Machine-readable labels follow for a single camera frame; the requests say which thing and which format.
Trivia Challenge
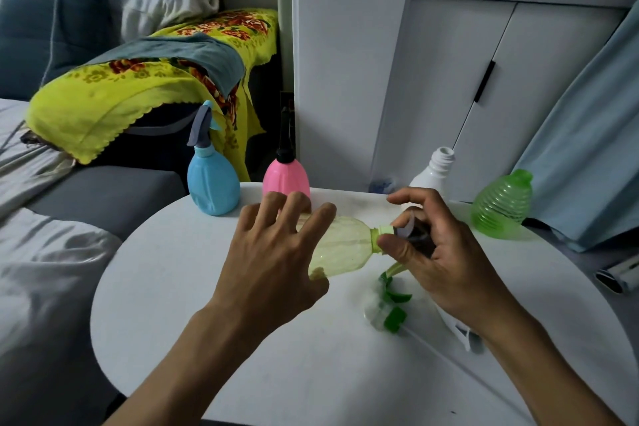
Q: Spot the person's right hand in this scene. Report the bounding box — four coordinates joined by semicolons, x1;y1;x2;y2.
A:
377;186;520;337

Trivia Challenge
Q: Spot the person's left hand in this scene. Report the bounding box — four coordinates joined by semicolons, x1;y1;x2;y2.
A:
207;190;338;337

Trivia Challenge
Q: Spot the grey yellow spray head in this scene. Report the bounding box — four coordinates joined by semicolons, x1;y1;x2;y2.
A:
371;210;436;283

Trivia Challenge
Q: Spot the white green spray head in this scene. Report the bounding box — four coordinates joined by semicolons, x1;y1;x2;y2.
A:
434;306;485;354

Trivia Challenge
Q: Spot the clear green spray head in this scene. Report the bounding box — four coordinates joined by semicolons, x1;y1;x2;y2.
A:
363;273;453;357

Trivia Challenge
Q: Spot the yellow translucent bottle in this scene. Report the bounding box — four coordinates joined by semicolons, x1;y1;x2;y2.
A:
297;214;384;282

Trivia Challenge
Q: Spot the green ribbed bottle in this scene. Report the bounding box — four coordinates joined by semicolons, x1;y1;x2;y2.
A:
471;168;534;240

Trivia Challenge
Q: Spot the pink plastic bottle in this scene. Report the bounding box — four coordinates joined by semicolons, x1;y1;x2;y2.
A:
262;158;312;214

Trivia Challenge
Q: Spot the blue plastic bottle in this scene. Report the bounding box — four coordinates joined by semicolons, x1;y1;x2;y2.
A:
187;143;242;217

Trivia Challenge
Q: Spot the white plastic bottle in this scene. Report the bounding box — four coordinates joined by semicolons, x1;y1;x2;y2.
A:
401;146;456;212

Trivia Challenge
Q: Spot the black spray head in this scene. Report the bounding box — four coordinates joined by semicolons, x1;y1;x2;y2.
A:
276;106;296;164

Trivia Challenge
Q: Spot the grey blue spray head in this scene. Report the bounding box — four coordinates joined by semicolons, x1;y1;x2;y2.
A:
186;100;222;150

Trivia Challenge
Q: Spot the person's right forearm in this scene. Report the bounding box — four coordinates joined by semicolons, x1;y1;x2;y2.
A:
479;313;625;426

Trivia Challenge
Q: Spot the person's left forearm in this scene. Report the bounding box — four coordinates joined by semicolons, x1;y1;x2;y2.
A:
102;308;280;426

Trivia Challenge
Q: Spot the white grey lint roller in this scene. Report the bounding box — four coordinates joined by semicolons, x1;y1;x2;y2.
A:
594;260;639;296

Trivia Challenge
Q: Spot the light blue curtain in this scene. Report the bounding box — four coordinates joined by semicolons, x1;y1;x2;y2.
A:
514;0;639;253

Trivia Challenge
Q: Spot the grey seat cushion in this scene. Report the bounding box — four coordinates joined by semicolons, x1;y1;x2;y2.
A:
27;164;186;242

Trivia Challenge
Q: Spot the white wardrobe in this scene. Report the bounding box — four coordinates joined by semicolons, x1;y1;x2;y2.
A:
289;0;639;204

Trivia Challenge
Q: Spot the white bed sheet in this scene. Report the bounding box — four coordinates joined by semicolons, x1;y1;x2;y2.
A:
0;99;123;426

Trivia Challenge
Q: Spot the grey-teal towel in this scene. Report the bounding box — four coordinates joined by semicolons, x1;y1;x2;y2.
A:
85;32;246;98

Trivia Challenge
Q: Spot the yellow floral cloth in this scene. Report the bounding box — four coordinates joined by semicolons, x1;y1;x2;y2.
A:
25;9;279;183

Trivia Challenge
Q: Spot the dark blue pillow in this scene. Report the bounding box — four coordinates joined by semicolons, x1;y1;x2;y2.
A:
0;0;113;102

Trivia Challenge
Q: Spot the black wardrobe handle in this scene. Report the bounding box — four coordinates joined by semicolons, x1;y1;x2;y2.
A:
473;60;497;104

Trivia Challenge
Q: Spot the grey cable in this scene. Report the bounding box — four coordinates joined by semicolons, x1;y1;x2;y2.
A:
0;0;81;152

